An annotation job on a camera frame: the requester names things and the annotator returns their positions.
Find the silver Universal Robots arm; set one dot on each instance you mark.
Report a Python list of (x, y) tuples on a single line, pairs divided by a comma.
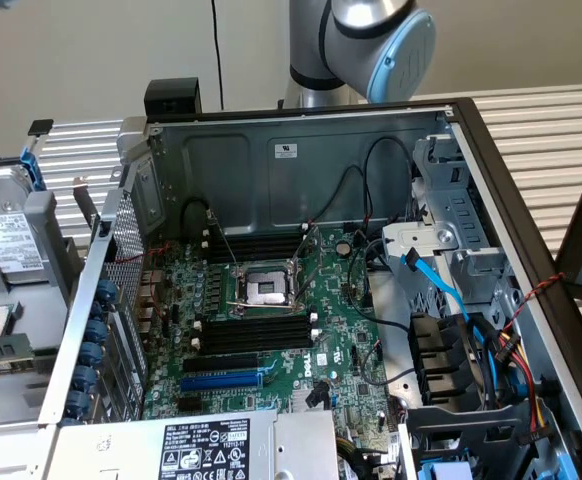
[(351, 50)]

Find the grey parts rack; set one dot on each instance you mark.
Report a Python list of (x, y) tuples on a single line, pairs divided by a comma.
[(41, 310)]

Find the silver hard disk with label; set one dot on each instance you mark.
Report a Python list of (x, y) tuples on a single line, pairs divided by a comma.
[(16, 240)]

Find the blue card retention knob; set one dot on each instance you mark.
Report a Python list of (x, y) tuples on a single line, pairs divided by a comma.
[(92, 353), (106, 291), (97, 331), (78, 403), (86, 378)]

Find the blue disk caddy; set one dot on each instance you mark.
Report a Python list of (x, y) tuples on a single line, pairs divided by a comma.
[(33, 170)]

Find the black table end cap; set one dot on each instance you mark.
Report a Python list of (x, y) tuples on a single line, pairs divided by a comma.
[(41, 127)]

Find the silver power supply with label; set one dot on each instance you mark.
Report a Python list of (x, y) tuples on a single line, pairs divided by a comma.
[(121, 450)]

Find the grey case latch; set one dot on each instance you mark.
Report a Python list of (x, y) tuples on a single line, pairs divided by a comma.
[(131, 142)]

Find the short black expansion slot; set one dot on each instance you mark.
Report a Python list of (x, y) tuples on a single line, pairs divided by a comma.
[(191, 405)]

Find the long black expansion slot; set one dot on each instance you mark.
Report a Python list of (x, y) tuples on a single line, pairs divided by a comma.
[(221, 362)]

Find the blue expansion slot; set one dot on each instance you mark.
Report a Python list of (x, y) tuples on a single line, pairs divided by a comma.
[(221, 381)]

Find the black plastic box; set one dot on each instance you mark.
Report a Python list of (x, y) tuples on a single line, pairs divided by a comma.
[(171, 95)]

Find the CPU socket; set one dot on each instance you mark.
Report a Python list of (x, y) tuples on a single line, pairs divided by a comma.
[(263, 290)]

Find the silver chipset heatsink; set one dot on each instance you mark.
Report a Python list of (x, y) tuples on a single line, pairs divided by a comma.
[(298, 400)]

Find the white case sticker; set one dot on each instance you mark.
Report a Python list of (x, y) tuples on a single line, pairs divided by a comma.
[(284, 151)]

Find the metal socket cover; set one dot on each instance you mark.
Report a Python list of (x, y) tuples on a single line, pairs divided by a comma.
[(315, 232)]

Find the green Dell motherboard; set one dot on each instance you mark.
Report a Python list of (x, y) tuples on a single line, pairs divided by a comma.
[(331, 300)]

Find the coin cell battery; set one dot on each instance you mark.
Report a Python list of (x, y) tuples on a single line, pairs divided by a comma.
[(342, 248)]

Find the open grey PC case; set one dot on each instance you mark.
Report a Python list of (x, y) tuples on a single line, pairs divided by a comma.
[(331, 140)]

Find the grey metal disk bay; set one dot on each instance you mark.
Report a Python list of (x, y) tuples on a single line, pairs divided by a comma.
[(458, 200)]

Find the black plastic drive carrier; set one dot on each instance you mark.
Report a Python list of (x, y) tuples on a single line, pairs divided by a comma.
[(471, 430)]

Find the metal card bracket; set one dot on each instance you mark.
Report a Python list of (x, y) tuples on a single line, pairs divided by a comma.
[(86, 202)]

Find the silver drive bracket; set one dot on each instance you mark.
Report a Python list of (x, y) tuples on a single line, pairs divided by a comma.
[(421, 235)]

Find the black plastic fan duct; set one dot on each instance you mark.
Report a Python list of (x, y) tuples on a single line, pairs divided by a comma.
[(441, 350)]

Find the blue plastic drive rail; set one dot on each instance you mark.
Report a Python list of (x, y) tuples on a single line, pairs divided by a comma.
[(446, 472)]

